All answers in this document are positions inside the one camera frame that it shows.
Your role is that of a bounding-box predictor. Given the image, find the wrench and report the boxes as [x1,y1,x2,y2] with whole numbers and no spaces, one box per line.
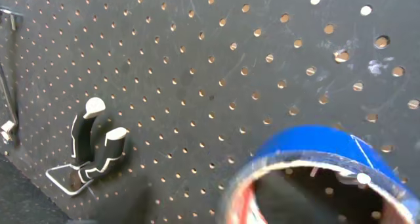
[0,62,20,145]

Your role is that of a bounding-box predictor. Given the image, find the metal hook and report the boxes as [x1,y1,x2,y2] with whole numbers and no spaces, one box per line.
[0,6,24,32]
[45,162,96,197]
[336,171,373,187]

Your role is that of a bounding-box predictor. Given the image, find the roll of blue tape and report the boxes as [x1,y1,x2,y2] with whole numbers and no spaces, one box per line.
[217,124,420,224]

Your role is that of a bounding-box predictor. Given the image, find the black pegboard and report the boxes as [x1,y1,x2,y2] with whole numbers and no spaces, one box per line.
[0,0,420,224]

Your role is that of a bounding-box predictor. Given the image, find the black and white pliers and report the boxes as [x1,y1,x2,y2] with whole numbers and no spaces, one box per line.
[70,96,129,185]

